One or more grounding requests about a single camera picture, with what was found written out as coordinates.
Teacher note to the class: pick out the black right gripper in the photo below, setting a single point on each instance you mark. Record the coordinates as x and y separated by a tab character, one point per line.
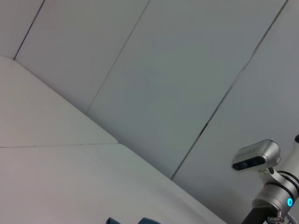
254	215

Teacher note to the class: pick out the blue FREE print t-shirt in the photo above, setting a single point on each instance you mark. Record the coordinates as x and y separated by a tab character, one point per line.
149	221

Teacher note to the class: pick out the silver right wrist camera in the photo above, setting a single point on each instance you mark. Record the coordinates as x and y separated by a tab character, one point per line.
257	156

